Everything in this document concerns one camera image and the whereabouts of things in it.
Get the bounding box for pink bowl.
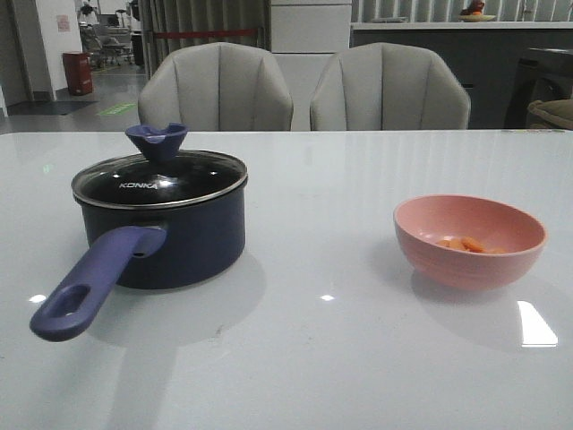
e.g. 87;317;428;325
393;194;547;290

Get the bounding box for right beige chair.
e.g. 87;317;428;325
309;42;471;131

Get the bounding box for orange ham slices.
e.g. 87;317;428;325
436;236;506;254

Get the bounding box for white cabinet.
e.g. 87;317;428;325
270;0;352;131

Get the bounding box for red barrier belt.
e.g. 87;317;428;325
153;28;260;39

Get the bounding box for fruit plate on counter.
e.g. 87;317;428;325
458;0;496;22

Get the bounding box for glass lid with blue knob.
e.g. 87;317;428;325
72;123;247;210

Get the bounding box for left beige chair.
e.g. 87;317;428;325
138;42;294;132

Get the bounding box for dark grey counter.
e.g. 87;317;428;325
351;21;572;129

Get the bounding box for olive cushion seat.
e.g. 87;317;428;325
526;99;573;130

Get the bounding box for dark blue saucepan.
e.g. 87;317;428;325
30;181;247;341

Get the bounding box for beige chair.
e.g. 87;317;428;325
138;42;294;132
309;42;471;131

